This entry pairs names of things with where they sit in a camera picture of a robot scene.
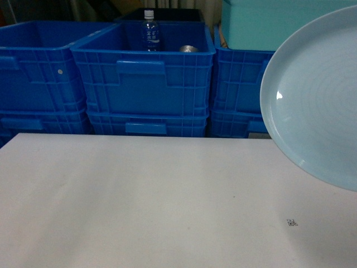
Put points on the light blue round tray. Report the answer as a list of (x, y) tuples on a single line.
[(308, 98)]

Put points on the blue crate bottom centre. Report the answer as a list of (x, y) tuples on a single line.
[(148, 125)]

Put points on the blue crate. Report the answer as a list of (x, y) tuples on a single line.
[(120, 77), (148, 125), (13, 123), (236, 125), (38, 70), (237, 75)]

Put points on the blue crate bottom right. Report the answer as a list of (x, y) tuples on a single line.
[(236, 125)]

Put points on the blue crate top centre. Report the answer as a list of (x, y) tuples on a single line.
[(120, 77)]

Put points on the blue crate top right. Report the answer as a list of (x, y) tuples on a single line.
[(237, 75)]

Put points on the silver metal can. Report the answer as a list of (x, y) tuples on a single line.
[(188, 48)]

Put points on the clear water bottle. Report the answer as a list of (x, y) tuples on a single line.
[(150, 31)]

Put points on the teal foam box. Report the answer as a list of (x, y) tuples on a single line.
[(265, 25)]

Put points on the blue crate top left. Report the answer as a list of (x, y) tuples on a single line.
[(38, 70)]

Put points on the blue crate bottom left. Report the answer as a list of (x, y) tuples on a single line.
[(13, 123)]

